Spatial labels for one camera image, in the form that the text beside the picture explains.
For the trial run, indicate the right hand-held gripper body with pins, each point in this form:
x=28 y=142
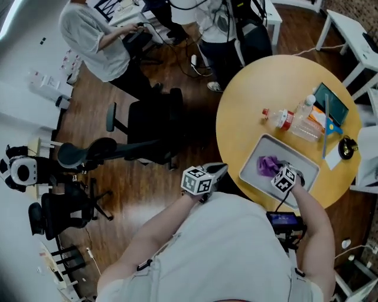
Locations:
x=284 y=179

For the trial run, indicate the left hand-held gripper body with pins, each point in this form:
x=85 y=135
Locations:
x=197 y=180

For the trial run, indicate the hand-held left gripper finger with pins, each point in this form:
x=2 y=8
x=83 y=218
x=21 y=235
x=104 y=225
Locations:
x=222 y=172

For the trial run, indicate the purple cloth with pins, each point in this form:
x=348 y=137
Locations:
x=265 y=165

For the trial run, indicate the grey metal tray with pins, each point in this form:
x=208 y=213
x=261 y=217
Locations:
x=260 y=141

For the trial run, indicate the person's left forearm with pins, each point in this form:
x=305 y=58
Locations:
x=159 y=227

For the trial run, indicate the person's right forearm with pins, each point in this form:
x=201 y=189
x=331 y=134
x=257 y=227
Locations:
x=313 y=227

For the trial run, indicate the black device with screen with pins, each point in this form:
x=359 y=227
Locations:
x=282 y=219

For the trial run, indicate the clear bottle with red label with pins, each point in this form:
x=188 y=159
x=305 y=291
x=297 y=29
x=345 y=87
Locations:
x=291 y=122

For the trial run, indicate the white paper card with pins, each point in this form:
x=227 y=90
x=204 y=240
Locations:
x=333 y=157

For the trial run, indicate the blue ruler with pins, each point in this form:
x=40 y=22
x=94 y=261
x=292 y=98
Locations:
x=327 y=129

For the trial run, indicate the orange packet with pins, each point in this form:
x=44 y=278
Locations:
x=317 y=115

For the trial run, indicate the clear bottle with white cap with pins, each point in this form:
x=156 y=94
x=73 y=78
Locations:
x=304 y=106

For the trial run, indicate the black round gadget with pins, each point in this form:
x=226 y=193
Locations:
x=347 y=147

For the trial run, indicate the person's white shirt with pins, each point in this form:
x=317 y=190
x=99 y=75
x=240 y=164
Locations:
x=221 y=253

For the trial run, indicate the dark green tablet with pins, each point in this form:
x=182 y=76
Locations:
x=332 y=103

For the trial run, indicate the white chair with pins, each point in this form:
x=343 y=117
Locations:
x=367 y=156

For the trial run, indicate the white computer mouse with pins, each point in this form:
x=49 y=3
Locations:
x=346 y=243

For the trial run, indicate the white power strip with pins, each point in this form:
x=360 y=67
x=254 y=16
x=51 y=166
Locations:
x=194 y=61

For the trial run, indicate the grey padded office chair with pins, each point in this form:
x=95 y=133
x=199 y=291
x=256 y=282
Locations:
x=76 y=153

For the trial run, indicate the small black office chair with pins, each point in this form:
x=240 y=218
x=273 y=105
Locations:
x=68 y=206

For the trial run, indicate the white side table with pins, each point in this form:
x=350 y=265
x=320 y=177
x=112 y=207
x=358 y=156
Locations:
x=351 y=32

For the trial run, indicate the white desk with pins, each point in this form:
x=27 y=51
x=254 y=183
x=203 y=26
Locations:
x=273 y=14

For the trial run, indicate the white and black toy robot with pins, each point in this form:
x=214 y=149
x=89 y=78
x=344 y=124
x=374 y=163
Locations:
x=22 y=171

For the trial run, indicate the white storage box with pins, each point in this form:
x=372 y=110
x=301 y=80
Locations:
x=47 y=84

